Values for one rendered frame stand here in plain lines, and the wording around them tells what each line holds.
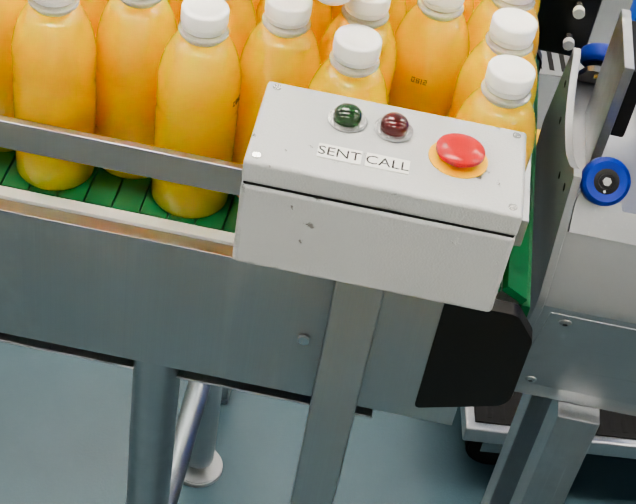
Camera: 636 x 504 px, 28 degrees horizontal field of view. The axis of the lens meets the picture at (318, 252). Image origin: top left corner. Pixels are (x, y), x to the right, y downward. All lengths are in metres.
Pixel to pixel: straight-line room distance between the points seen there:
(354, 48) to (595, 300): 0.37
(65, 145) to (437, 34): 0.33
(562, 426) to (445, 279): 0.52
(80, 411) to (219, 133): 1.12
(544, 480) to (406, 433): 0.69
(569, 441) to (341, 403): 0.42
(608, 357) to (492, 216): 0.46
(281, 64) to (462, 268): 0.25
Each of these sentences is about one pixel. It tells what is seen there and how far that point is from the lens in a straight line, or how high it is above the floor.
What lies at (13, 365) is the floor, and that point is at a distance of 2.20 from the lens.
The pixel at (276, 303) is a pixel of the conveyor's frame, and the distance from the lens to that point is 1.13.
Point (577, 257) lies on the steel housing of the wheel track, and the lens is 1.20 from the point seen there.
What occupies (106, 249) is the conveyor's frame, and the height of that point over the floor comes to 0.87.
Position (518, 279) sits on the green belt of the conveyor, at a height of 0.90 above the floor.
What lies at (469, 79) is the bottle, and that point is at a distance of 1.10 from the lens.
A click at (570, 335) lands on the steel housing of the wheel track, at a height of 0.78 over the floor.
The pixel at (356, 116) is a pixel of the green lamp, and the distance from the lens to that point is 0.92.
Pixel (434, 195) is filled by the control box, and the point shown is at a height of 1.10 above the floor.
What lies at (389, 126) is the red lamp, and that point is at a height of 1.11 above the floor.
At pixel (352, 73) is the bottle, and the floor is 1.08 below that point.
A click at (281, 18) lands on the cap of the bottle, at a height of 1.09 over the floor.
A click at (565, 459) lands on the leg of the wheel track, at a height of 0.56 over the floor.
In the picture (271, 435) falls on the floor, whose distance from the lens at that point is 2.12.
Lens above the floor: 1.66
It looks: 43 degrees down
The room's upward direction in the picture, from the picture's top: 11 degrees clockwise
